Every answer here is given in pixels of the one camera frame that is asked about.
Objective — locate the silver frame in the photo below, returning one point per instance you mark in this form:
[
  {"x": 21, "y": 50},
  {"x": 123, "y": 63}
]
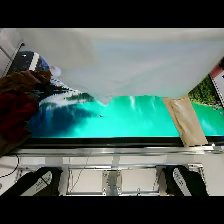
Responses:
[{"x": 111, "y": 151}]

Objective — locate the dark red garment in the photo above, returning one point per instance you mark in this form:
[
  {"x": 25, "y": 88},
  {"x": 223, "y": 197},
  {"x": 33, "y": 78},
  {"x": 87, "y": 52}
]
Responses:
[{"x": 15, "y": 111}]

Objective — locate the white T-shirt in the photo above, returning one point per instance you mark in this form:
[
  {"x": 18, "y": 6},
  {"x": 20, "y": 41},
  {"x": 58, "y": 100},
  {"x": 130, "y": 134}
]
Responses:
[{"x": 140, "y": 63}]

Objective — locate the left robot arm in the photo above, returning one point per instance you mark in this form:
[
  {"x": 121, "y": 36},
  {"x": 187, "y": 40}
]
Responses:
[{"x": 40, "y": 182}]

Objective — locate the beige garment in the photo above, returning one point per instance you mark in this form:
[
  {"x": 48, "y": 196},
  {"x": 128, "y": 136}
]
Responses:
[{"x": 185, "y": 120}]

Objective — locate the brown garment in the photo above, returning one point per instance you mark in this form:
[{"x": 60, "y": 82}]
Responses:
[{"x": 23, "y": 81}]

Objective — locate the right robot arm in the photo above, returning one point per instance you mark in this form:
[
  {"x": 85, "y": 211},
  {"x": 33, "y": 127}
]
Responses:
[{"x": 185, "y": 181}]

